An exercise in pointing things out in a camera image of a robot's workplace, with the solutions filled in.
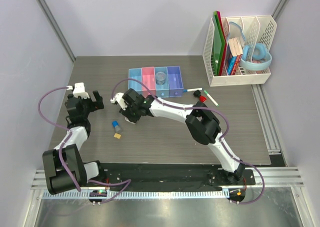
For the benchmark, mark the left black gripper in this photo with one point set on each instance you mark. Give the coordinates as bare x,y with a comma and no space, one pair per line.
94,105

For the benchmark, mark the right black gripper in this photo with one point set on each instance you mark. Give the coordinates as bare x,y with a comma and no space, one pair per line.
126,113

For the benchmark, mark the pink drawer box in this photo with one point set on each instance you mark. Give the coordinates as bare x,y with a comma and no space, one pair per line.
148,78

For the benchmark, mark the clear tape roll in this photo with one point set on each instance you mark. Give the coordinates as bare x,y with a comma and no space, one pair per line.
160,78

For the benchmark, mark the purple drawer box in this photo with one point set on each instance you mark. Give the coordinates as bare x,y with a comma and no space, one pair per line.
175,81

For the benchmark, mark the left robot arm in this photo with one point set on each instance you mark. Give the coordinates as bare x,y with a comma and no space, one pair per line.
63,166

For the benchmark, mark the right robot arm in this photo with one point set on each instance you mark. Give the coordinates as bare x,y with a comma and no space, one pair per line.
203,125

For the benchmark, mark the blue glue stick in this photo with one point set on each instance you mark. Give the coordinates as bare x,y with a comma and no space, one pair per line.
116,127

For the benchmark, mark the yellow sticky note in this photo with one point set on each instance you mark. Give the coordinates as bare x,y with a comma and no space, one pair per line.
117,135

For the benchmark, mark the red black stamp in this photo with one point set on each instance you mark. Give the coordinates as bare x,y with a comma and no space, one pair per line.
199,96

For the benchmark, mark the blue marker pen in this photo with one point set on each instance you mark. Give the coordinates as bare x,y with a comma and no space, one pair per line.
192,90

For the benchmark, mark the green marker pen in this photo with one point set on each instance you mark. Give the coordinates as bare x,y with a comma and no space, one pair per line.
211,98

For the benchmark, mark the green folder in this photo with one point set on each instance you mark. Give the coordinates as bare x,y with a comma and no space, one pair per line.
217,48

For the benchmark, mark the books stack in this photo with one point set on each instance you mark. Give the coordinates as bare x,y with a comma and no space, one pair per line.
234,53

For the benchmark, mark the white file organizer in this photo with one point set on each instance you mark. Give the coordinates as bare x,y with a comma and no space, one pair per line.
251,30

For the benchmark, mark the red folder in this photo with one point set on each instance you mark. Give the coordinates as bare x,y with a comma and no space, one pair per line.
224,43

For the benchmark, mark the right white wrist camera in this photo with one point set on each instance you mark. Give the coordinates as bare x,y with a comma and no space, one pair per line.
118,99

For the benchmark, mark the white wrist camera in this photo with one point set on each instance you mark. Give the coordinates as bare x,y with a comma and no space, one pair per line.
118,99
79,91

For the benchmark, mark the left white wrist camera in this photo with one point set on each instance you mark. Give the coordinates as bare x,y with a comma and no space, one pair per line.
79,91

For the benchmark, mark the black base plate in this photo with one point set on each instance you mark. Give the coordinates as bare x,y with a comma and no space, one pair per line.
151,177

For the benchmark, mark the white cable duct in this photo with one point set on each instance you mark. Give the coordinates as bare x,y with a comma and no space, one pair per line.
96,194

